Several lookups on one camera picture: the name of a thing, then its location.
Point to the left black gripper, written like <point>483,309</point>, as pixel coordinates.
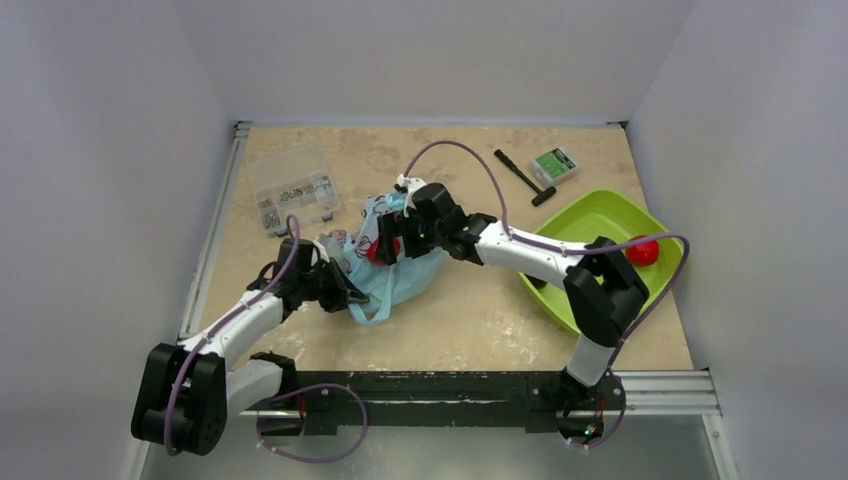
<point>343,291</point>

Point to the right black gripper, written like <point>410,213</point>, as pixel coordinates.
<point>390,226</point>

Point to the red fake apple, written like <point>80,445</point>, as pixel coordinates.
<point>382,255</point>
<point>643,253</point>

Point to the blue plastic bag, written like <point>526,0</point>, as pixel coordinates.
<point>383,285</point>

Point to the dark red fake fruit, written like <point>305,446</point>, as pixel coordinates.
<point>537,283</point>

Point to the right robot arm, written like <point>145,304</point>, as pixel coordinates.
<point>604,291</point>

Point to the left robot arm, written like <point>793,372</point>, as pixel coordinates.
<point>189,389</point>

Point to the clear plastic screw organizer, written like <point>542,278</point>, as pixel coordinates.
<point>293,181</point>

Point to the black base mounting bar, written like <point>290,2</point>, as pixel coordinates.
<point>319,402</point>

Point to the green white small box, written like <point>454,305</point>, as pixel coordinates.
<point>553,167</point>

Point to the green plastic bowl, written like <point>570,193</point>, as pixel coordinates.
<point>606,213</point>

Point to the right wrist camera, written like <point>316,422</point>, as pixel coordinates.
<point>405,188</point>

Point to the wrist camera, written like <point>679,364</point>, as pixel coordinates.
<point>331,248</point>
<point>405,188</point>

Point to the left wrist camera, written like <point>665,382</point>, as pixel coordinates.
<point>331,248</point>

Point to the black T-handle tool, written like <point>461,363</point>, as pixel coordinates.
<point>542,195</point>

